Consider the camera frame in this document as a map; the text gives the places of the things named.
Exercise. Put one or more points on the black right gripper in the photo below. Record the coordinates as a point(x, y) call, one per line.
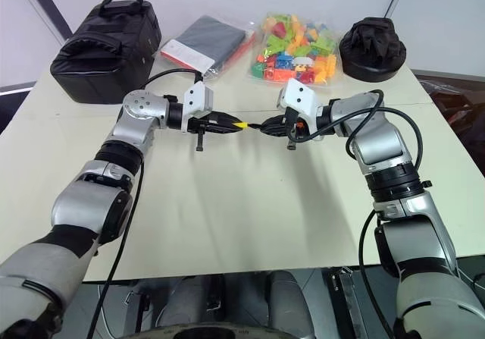
point(295, 128)

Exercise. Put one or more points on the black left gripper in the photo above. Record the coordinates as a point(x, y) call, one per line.
point(202, 123)

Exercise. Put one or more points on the yellow marker cap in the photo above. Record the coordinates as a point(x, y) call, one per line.
point(241, 125)

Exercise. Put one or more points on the dark marker pen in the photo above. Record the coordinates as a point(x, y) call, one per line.
point(254, 125)

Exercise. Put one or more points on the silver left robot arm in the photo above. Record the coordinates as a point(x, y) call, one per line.
point(140, 107)

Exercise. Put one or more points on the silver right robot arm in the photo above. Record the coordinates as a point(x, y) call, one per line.
point(379, 142)

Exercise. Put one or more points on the dark cloth in plastic bag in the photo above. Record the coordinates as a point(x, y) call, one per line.
point(227, 56)

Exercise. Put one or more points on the white and red card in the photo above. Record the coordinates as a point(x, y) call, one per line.
point(187, 54)

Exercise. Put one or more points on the bag of colourful toy blocks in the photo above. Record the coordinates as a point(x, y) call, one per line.
point(293, 47)

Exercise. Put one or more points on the grey folded cloth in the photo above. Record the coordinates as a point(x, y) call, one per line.
point(218, 35)

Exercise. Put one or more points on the black crumpled cloth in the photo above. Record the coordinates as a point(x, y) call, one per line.
point(373, 35)

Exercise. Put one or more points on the black fabric carry bag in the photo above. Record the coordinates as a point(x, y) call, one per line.
point(110, 51)

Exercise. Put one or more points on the grey rounded robot leg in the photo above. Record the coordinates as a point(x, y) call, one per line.
point(290, 297)
point(189, 301)

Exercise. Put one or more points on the dark plastic bag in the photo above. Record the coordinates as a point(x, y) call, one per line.
point(458, 104)

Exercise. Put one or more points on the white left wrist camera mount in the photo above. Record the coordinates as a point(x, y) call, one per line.
point(199, 98)

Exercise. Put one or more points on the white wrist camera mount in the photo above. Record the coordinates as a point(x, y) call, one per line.
point(299, 96)
point(199, 98)

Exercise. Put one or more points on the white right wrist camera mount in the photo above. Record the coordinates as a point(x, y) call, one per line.
point(299, 96)

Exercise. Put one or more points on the black metal bracket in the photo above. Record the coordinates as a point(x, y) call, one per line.
point(346, 301)

